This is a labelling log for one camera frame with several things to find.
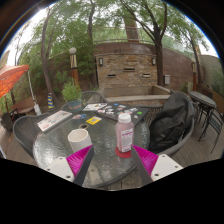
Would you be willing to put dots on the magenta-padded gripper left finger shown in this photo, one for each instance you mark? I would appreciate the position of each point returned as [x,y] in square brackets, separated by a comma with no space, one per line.
[61,168]

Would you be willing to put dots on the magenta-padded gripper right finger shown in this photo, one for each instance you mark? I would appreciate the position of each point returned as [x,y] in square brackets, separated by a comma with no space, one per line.
[165,166]

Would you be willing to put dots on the pink drink bottle white cap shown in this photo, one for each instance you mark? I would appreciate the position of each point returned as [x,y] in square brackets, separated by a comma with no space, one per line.
[124,133]

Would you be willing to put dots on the white mug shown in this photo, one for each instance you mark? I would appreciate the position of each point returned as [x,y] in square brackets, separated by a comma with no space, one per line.
[80,141]

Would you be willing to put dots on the silver laptop with stickers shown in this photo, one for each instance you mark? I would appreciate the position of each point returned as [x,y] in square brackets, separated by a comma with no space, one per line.
[54,120]

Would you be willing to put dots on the small dark sticker card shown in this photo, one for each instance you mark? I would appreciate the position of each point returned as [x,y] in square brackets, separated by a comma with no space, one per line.
[79,116]

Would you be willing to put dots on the yellow card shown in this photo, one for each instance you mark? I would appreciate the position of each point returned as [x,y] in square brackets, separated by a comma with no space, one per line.
[93,120]

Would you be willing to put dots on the dark metal patio chair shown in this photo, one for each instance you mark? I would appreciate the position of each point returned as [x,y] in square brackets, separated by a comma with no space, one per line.
[215,125]

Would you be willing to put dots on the blue yellow striped bollard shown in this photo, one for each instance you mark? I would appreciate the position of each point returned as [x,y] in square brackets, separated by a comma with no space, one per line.
[50,101]

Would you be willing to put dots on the white sticker sheet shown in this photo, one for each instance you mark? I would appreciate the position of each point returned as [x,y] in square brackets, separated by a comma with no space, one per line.
[94,106]

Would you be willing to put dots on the black laptop with stickers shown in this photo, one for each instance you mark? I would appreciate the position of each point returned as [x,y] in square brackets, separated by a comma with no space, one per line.
[110,115]

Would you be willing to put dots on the wooden bench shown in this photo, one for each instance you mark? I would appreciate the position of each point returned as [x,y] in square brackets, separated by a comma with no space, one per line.
[23,104]

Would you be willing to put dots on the round dark patio table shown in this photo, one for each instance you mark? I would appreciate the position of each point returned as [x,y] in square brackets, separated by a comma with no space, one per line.
[202,99]

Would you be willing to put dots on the potted green plant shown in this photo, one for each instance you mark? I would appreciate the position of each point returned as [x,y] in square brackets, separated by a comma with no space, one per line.
[71,91]

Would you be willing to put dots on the green leafy tree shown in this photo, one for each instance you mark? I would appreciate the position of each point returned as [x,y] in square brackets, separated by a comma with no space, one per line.
[197,66]
[45,66]
[159,66]

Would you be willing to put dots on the orange patio umbrella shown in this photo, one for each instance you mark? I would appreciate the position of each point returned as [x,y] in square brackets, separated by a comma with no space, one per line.
[10,76]

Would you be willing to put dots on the grey wall box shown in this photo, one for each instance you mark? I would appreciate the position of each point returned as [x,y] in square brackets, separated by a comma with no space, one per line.
[166,79]

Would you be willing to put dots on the wooden lamp post globe light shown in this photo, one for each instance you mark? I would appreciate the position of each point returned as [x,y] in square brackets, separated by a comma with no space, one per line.
[73,65]
[194,75]

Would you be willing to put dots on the black wall lamp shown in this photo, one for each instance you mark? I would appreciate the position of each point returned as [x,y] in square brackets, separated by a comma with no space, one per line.
[101,61]
[153,61]

